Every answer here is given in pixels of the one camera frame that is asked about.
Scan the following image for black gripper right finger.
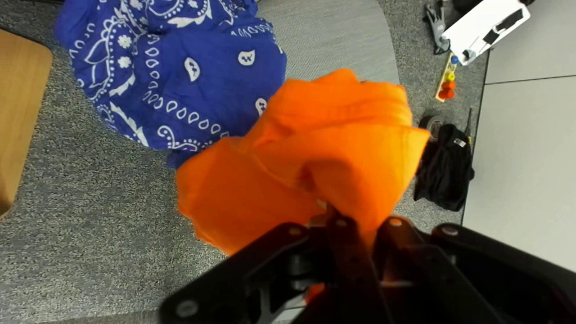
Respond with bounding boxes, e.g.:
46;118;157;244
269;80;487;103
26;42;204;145
375;215;576;324

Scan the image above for orange cloth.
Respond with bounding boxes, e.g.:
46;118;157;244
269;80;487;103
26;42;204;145
175;67;433;258

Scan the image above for black fabric bundle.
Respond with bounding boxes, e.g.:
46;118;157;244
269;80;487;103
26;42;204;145
413;121;478;213

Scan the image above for white flat device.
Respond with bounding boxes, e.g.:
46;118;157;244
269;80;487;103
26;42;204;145
440;0;534;69

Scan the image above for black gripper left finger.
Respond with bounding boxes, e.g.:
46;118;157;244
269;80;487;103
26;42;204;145
159;213;393;324

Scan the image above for small yellow red toy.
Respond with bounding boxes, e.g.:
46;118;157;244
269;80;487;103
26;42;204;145
435;53;460;105

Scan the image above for grey metal clamp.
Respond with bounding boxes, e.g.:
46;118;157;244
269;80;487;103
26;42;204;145
424;0;454;55

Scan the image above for blue paisley bandana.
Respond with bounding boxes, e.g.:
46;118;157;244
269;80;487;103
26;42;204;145
55;0;291;170

